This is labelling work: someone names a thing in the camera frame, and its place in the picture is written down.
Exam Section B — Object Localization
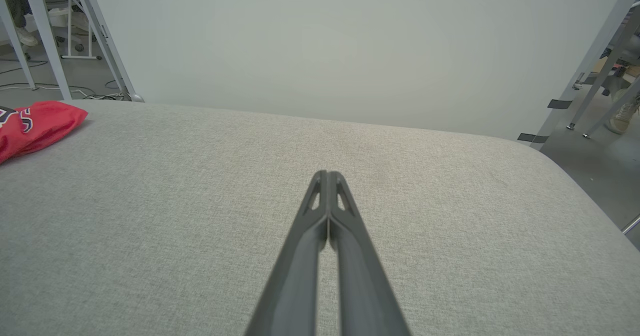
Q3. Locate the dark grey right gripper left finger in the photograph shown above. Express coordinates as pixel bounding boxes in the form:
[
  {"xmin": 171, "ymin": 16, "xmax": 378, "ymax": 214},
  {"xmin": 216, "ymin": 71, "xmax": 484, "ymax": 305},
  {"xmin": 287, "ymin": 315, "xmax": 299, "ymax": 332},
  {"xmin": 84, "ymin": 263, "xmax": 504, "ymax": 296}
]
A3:
[{"xmin": 244, "ymin": 170, "xmax": 329, "ymax": 336}]

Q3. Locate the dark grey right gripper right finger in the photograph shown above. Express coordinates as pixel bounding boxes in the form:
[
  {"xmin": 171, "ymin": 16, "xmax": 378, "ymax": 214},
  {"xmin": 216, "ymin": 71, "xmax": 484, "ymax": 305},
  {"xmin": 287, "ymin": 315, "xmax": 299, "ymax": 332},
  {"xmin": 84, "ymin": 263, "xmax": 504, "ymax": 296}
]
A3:
[{"xmin": 328, "ymin": 171, "xmax": 412, "ymax": 336}]

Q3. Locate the red Bulls basketball jersey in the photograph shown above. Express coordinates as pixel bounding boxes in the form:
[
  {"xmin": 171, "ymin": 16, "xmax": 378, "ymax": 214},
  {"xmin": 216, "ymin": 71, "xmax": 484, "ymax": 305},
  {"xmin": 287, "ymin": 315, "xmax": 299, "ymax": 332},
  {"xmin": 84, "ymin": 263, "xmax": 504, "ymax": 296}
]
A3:
[{"xmin": 0, "ymin": 100, "xmax": 89, "ymax": 166}]

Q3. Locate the white backdrop panel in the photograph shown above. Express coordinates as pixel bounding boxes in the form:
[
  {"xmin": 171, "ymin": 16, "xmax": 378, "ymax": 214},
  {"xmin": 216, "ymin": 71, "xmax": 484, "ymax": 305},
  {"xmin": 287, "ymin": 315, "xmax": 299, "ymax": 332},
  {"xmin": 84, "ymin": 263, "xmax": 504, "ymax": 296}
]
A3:
[{"xmin": 87, "ymin": 0, "xmax": 632, "ymax": 142}]

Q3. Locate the beige sneaker shoe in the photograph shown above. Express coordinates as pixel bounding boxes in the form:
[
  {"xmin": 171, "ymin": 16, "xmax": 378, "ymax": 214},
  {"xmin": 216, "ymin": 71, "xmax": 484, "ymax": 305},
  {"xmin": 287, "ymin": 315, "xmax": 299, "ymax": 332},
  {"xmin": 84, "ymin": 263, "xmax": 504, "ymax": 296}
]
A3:
[{"xmin": 609, "ymin": 96, "xmax": 640, "ymax": 135}]

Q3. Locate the white wheeled stand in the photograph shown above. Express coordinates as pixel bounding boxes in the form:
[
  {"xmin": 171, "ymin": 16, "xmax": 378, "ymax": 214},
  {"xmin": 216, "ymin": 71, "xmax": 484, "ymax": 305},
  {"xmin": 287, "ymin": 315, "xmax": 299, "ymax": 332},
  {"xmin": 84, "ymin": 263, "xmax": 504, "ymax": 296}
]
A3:
[{"xmin": 47, "ymin": 0, "xmax": 102, "ymax": 61}]

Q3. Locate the light sneaker shoe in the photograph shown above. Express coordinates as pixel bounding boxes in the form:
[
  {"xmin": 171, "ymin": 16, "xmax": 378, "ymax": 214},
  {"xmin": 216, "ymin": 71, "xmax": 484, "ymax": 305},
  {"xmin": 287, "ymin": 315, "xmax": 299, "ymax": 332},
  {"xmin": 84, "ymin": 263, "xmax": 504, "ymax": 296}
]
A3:
[{"xmin": 14, "ymin": 26, "xmax": 39, "ymax": 47}]

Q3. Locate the floor cables bundle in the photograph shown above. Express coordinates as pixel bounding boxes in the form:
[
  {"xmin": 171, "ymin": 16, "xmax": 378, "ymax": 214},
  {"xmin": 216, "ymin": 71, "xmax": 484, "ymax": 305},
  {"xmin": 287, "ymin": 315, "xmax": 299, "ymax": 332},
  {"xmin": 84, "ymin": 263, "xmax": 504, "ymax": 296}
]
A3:
[{"xmin": 0, "ymin": 58, "xmax": 128, "ymax": 102}]

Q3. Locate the grey metal frame leg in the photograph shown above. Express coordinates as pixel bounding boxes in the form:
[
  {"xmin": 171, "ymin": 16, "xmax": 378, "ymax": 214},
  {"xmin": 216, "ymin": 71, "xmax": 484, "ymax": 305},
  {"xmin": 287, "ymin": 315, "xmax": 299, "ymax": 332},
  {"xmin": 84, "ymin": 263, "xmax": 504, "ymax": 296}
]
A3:
[
  {"xmin": 0, "ymin": 0, "xmax": 37, "ymax": 91},
  {"xmin": 566, "ymin": 6, "xmax": 640, "ymax": 130},
  {"xmin": 69, "ymin": 0, "xmax": 146, "ymax": 103},
  {"xmin": 20, "ymin": 0, "xmax": 73, "ymax": 102},
  {"xmin": 529, "ymin": 0, "xmax": 640, "ymax": 151},
  {"xmin": 582, "ymin": 78, "xmax": 640, "ymax": 139}
]

